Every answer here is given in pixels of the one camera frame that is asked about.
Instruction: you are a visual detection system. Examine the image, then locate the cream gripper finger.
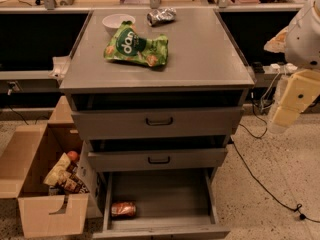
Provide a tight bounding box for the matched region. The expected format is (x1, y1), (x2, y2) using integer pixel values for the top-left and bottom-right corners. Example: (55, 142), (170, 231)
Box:
(267, 69), (320, 134)

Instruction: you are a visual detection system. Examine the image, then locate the red coke can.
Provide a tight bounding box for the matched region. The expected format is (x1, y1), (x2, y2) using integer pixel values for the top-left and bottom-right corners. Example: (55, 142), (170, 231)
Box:
(111, 201), (137, 217)

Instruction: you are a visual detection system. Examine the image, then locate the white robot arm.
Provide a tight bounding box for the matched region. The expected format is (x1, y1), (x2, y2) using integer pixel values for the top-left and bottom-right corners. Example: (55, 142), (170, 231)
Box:
(264, 0), (320, 133)

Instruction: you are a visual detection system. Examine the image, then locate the grey top drawer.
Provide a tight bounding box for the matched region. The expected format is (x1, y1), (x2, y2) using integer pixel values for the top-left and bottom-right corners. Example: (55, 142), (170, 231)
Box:
(72, 107), (243, 140)

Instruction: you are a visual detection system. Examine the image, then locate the grey drawer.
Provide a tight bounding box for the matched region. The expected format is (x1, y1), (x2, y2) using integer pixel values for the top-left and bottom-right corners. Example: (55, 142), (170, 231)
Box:
(93, 168), (229, 240)
(72, 107), (243, 140)
(88, 148), (227, 172)

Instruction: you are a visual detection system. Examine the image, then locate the grey drawer cabinet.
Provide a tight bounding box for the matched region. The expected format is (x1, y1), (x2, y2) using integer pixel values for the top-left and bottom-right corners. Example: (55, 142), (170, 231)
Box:
(59, 7), (256, 240)

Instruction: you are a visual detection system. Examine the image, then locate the grey middle drawer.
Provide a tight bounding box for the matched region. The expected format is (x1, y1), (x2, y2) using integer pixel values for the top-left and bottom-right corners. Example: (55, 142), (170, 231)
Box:
(88, 148), (227, 172)

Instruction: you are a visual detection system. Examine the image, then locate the grey bottom drawer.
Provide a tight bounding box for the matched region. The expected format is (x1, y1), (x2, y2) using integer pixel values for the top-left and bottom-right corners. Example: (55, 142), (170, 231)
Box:
(93, 168), (229, 240)

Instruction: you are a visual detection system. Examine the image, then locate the white power strip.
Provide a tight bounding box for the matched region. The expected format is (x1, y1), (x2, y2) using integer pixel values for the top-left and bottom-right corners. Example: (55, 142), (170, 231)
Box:
(269, 63), (297, 74)

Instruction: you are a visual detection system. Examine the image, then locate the crumpled silver foil bag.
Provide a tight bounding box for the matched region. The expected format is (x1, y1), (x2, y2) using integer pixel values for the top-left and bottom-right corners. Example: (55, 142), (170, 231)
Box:
(147, 8), (176, 27)

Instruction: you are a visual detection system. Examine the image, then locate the green chip bag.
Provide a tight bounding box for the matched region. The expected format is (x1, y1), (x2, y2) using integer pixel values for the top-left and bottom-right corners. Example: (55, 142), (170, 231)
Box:
(104, 21), (168, 68)

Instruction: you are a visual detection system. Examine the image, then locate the white bowl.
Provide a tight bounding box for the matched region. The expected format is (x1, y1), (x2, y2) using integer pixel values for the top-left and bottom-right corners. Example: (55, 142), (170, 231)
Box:
(102, 14), (135, 35)

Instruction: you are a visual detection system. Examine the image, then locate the orange fruit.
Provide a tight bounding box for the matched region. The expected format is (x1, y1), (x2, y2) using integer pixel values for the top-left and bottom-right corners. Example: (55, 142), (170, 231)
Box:
(67, 151), (79, 162)

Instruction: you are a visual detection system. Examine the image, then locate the brown snack packet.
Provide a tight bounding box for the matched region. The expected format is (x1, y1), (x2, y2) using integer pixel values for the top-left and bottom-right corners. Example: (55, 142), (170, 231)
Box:
(57, 163), (89, 194)

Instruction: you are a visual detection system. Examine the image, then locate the yellow snack bag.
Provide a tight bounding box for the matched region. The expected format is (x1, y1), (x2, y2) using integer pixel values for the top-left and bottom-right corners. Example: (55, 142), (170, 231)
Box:
(43, 153), (71, 186)

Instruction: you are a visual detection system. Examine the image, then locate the open cardboard box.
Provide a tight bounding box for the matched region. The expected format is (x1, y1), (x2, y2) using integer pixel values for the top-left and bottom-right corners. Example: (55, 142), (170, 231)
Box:
(0, 97), (102, 240)

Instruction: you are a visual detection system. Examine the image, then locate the white charger with cable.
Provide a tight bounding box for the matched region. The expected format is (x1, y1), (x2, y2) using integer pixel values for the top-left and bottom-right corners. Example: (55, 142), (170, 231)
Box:
(259, 63), (282, 113)

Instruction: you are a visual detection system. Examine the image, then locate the black floor cable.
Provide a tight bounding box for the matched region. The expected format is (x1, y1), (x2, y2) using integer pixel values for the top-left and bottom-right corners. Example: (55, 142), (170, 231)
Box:
(231, 100), (320, 224)

